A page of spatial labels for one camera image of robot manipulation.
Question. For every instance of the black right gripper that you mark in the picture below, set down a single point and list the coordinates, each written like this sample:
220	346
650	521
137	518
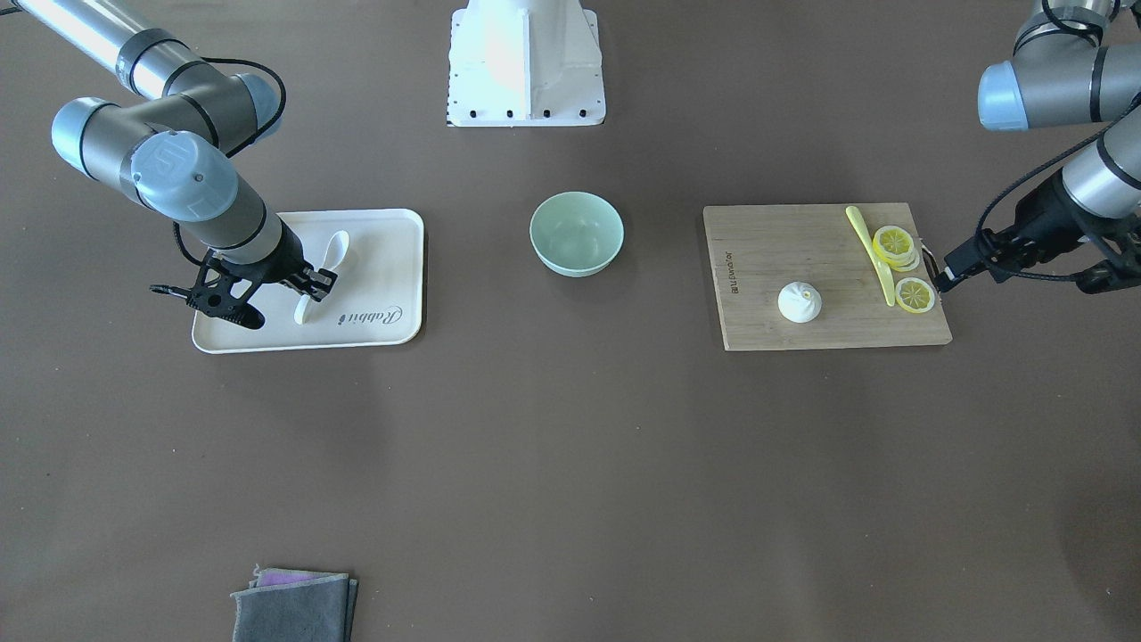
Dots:
287	256

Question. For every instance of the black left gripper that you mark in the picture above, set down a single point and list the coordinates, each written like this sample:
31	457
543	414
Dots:
1046	217

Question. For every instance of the white ceramic spoon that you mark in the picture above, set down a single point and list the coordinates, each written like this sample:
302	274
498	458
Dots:
336	252

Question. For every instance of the white steamed bun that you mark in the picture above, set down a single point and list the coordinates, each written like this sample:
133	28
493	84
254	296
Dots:
799	302

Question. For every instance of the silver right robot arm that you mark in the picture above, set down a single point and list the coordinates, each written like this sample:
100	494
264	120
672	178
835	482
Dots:
173	152

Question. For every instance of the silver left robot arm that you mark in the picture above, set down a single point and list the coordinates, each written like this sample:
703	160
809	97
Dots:
1060	72

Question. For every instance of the mint green bowl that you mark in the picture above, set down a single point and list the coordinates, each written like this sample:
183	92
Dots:
576	234

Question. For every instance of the single lemon slice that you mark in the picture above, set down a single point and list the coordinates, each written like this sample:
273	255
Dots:
914	295

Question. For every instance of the lemon slice stack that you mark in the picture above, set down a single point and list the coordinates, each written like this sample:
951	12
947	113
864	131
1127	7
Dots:
897	248

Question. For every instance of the yellow plastic knife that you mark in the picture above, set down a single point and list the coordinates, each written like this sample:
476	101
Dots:
882	270

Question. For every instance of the wooden cutting board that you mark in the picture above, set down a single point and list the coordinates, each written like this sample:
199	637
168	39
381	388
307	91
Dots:
755	251

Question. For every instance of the grey folded cloth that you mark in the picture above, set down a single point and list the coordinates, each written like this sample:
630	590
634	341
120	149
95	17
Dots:
295	605

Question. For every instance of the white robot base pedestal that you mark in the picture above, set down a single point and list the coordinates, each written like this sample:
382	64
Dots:
533	64

